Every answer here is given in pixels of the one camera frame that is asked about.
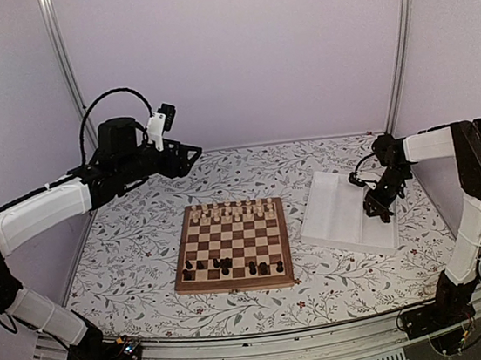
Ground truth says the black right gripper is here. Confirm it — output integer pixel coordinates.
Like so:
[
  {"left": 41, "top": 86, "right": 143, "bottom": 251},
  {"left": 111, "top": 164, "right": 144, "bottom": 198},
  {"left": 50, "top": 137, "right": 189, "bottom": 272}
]
[{"left": 362, "top": 165, "right": 417, "bottom": 217}]

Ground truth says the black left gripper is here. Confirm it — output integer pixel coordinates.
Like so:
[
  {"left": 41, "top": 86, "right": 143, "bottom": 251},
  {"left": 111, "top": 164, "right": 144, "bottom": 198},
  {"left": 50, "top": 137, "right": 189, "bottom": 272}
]
[{"left": 116, "top": 135, "right": 207, "bottom": 186}]

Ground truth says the white plastic compartment tray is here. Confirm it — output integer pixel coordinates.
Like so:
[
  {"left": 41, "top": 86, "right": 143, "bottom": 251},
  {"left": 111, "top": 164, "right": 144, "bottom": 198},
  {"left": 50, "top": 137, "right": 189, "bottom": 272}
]
[{"left": 300, "top": 172, "right": 399, "bottom": 255}]

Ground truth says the dark chess piece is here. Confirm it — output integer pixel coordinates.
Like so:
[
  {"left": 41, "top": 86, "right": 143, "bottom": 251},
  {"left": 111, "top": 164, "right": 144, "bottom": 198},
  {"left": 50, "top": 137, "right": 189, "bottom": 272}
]
[
  {"left": 258, "top": 262, "right": 270, "bottom": 275},
  {"left": 276, "top": 261, "right": 285, "bottom": 273}
]

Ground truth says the wooden chess board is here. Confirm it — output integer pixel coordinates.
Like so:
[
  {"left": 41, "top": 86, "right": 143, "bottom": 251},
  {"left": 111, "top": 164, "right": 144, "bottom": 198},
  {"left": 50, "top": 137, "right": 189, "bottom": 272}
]
[{"left": 175, "top": 197, "right": 295, "bottom": 295}]

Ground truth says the dark wooden king piece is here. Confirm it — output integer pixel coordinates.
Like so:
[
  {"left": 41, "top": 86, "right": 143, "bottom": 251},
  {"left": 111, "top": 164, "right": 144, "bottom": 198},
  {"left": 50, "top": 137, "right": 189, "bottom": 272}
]
[{"left": 220, "top": 262, "right": 230, "bottom": 275}]

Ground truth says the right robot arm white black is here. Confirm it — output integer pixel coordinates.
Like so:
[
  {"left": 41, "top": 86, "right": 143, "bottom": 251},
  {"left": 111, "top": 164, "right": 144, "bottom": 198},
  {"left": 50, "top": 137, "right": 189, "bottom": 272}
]
[{"left": 349, "top": 118, "right": 481, "bottom": 328}]

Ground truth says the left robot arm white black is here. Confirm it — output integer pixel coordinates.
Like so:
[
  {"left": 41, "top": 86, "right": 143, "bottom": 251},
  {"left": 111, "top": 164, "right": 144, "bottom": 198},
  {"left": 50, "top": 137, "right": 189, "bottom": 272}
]
[{"left": 0, "top": 104, "right": 202, "bottom": 360}]

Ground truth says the light rook far left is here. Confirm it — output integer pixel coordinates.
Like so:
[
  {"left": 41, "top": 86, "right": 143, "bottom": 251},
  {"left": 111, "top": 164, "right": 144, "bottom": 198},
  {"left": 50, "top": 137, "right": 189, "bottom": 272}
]
[{"left": 190, "top": 210, "right": 200, "bottom": 223}]

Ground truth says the light rook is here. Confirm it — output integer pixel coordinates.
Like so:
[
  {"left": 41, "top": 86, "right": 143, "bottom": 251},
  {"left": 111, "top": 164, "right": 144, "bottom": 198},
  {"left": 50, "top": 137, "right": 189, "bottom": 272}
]
[
  {"left": 266, "top": 198, "right": 274, "bottom": 212},
  {"left": 190, "top": 210, "right": 200, "bottom": 223}
]

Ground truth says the light bishop piece left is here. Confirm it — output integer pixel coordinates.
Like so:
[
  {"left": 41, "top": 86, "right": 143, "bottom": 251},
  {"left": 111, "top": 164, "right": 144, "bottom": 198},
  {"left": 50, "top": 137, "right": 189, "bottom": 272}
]
[{"left": 212, "top": 202, "right": 220, "bottom": 217}]

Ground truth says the light bishop piece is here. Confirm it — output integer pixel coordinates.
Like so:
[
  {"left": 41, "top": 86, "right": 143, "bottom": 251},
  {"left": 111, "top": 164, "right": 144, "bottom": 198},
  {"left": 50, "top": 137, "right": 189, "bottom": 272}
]
[
  {"left": 212, "top": 202, "right": 220, "bottom": 217},
  {"left": 245, "top": 198, "right": 253, "bottom": 210}
]

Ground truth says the light rook far right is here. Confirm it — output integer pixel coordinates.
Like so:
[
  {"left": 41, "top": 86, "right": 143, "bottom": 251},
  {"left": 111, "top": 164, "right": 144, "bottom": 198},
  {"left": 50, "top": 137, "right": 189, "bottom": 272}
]
[{"left": 266, "top": 198, "right": 274, "bottom": 212}]

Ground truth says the light queen piece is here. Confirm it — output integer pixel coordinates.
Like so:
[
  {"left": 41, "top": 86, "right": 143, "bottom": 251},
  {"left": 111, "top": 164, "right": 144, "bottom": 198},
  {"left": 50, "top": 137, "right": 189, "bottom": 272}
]
[{"left": 223, "top": 201, "right": 232, "bottom": 216}]

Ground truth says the light knight piece right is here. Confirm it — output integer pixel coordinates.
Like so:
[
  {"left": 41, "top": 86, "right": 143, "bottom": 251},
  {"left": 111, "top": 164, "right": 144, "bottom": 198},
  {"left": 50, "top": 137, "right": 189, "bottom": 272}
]
[{"left": 255, "top": 198, "right": 265, "bottom": 212}]

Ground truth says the floral patterned table mat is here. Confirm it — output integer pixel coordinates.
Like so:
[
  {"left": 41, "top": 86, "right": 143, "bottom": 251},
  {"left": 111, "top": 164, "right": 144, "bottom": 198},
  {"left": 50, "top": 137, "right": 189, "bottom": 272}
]
[{"left": 45, "top": 121, "right": 471, "bottom": 358}]

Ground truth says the light king piece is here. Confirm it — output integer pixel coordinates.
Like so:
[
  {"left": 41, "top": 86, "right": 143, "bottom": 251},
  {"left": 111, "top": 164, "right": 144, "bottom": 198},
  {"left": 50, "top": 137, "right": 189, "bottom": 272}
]
[{"left": 234, "top": 200, "right": 243, "bottom": 214}]

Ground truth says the light bishop piece right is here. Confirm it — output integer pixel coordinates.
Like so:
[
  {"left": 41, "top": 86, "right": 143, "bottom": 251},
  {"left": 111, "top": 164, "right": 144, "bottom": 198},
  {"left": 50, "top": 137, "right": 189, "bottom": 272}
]
[{"left": 245, "top": 198, "right": 253, "bottom": 210}]

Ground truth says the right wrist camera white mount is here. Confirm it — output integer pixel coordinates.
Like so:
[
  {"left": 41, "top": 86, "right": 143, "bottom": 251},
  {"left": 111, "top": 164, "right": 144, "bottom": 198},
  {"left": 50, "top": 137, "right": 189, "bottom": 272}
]
[{"left": 349, "top": 171, "right": 380, "bottom": 190}]

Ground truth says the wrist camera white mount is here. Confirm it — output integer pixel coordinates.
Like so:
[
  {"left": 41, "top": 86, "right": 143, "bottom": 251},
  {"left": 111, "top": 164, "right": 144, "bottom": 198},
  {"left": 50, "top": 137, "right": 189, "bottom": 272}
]
[
  {"left": 146, "top": 103, "right": 176, "bottom": 151},
  {"left": 349, "top": 171, "right": 380, "bottom": 190}
]

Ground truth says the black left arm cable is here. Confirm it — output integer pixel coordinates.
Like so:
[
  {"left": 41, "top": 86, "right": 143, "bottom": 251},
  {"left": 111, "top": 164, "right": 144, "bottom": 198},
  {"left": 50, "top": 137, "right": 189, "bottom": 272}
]
[{"left": 73, "top": 84, "right": 160, "bottom": 165}]

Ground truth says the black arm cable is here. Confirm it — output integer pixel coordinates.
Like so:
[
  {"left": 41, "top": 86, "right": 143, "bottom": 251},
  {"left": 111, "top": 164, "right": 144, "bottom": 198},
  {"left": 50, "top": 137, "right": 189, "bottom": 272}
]
[
  {"left": 349, "top": 152, "right": 382, "bottom": 180},
  {"left": 73, "top": 84, "right": 160, "bottom": 165}
]

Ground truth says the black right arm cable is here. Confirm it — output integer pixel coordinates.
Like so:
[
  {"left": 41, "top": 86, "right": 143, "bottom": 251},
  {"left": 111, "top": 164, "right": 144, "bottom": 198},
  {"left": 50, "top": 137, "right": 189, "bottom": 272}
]
[{"left": 349, "top": 152, "right": 382, "bottom": 180}]

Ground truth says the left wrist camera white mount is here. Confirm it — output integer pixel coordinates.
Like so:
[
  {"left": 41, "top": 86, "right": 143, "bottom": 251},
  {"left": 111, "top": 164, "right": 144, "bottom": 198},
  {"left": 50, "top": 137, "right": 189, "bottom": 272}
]
[{"left": 146, "top": 103, "right": 176, "bottom": 151}]

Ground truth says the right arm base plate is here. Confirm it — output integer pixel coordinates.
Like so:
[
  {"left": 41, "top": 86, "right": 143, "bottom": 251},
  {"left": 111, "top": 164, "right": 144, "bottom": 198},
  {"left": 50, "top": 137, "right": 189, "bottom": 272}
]
[{"left": 396, "top": 303, "right": 476, "bottom": 357}]

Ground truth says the left aluminium frame post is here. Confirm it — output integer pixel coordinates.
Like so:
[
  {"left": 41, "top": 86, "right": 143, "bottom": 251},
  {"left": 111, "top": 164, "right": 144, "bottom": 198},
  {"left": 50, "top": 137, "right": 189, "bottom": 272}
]
[{"left": 37, "top": 0, "right": 98, "bottom": 163}]

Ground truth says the aluminium frame post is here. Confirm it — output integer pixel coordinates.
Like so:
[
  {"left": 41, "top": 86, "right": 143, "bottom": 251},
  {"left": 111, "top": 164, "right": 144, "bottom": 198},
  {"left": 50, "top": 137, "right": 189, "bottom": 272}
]
[
  {"left": 384, "top": 0, "right": 413, "bottom": 134},
  {"left": 37, "top": 0, "right": 98, "bottom": 163}
]

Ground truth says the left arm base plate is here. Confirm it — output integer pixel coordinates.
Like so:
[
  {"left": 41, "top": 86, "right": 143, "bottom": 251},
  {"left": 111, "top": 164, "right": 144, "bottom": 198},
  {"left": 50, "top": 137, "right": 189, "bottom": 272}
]
[{"left": 67, "top": 335, "right": 142, "bottom": 360}]

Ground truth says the right aluminium frame post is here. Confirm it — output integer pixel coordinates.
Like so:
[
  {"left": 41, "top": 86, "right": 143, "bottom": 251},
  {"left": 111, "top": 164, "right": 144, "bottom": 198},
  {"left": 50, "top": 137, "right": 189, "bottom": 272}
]
[{"left": 384, "top": 0, "right": 413, "bottom": 134}]

